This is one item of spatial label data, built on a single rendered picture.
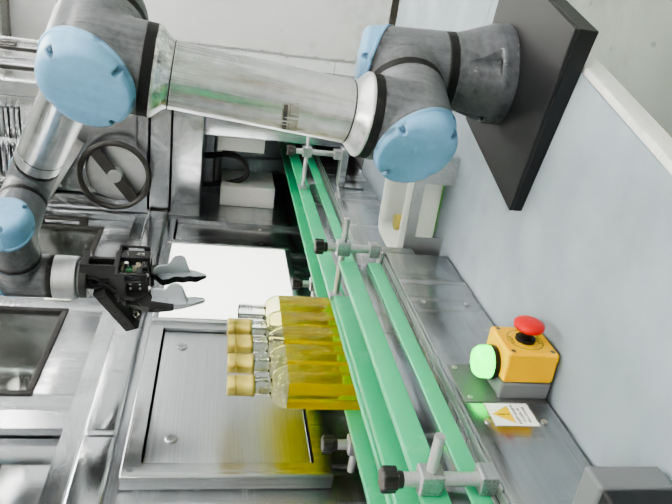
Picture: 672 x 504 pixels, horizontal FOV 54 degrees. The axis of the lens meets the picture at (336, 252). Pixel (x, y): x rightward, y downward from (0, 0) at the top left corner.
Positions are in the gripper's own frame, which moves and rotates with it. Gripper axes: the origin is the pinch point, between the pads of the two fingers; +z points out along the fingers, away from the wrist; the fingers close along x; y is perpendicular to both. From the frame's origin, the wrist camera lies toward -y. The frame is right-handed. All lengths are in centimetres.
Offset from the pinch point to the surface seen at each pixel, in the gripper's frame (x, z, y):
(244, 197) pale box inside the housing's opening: 88, 12, -50
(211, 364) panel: -2.1, 3.2, -19.6
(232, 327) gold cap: -5.0, 6.4, -4.0
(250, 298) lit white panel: 24.0, 11.8, -28.4
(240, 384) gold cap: -21.2, 7.6, 1.6
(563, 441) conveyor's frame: -45, 45, 25
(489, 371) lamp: -35, 38, 25
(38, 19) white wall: 383, -127, -144
